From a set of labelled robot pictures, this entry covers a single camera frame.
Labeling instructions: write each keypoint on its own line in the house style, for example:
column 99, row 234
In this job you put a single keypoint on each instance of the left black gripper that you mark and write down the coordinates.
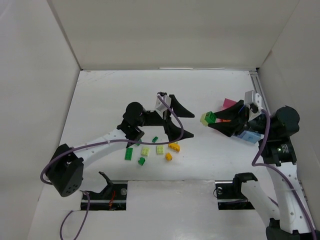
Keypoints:
column 167, row 116

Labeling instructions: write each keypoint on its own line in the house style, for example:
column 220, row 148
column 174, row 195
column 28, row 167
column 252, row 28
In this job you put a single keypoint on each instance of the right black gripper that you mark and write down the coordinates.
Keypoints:
column 245, row 119

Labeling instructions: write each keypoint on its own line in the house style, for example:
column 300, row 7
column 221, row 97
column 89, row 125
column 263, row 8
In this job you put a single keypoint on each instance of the green square lego brick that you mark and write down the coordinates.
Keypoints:
column 208, row 118

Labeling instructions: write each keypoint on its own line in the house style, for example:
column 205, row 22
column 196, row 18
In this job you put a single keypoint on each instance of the green lego plate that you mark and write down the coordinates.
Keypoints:
column 128, row 154

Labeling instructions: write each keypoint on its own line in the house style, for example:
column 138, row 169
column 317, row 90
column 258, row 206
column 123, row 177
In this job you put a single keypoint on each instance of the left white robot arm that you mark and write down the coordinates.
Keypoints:
column 65, row 170

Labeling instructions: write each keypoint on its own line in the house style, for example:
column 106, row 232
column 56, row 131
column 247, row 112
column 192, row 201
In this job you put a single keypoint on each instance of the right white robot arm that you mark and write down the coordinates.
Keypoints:
column 287, row 217

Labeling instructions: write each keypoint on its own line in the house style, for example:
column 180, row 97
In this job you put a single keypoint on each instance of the pink container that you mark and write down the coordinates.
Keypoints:
column 227, row 103

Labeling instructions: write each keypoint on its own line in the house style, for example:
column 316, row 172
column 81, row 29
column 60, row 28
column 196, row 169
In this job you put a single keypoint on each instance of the orange long lego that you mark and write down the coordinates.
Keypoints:
column 174, row 146

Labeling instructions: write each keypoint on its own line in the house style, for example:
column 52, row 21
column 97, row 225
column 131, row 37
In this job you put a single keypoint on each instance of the small dark green lego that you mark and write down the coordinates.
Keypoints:
column 155, row 139

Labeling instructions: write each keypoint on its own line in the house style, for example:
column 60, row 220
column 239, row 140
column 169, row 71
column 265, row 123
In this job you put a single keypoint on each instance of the blue container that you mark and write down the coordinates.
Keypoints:
column 251, row 137

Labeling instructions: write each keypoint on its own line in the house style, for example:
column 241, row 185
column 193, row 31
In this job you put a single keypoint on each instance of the light green lego middle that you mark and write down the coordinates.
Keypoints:
column 160, row 150

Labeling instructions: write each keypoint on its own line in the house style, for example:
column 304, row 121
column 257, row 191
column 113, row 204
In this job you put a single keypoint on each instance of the light green lego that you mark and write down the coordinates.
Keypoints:
column 160, row 150
column 145, row 151

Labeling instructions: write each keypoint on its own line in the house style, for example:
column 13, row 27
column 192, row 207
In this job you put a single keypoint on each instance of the orange small lego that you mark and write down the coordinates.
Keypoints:
column 168, row 156

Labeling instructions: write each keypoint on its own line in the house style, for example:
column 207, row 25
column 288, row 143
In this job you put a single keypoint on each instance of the light green lego left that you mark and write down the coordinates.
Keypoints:
column 145, row 151

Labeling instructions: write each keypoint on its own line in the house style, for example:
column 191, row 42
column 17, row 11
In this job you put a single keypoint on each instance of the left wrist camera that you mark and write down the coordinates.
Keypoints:
column 163, row 102

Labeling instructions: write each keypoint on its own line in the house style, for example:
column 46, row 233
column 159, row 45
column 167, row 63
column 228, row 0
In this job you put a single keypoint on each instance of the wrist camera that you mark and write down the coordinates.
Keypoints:
column 253, row 101
column 163, row 102

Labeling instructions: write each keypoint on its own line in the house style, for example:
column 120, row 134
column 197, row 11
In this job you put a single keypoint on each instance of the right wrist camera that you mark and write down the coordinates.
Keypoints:
column 253, row 101

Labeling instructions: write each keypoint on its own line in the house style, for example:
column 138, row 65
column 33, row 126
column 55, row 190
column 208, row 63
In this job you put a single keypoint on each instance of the aluminium rail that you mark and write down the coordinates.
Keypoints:
column 258, row 88

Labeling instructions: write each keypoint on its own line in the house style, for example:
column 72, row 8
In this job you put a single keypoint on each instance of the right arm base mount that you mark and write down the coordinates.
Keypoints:
column 228, row 192

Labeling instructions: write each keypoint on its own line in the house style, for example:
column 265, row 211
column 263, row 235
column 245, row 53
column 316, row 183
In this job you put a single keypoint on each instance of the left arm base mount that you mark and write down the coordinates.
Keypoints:
column 113, row 196

